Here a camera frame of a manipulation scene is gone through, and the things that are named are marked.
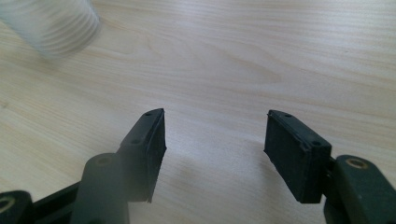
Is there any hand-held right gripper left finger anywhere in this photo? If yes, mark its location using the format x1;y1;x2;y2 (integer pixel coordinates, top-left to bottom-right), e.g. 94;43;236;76
116;107;168;203

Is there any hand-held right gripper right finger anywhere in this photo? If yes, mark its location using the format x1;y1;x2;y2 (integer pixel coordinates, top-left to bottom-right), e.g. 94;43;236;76
263;109;332;204

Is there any stack of clear plastic cups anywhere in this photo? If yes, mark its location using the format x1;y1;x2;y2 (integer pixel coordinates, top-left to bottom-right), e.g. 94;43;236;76
0;0;101;60

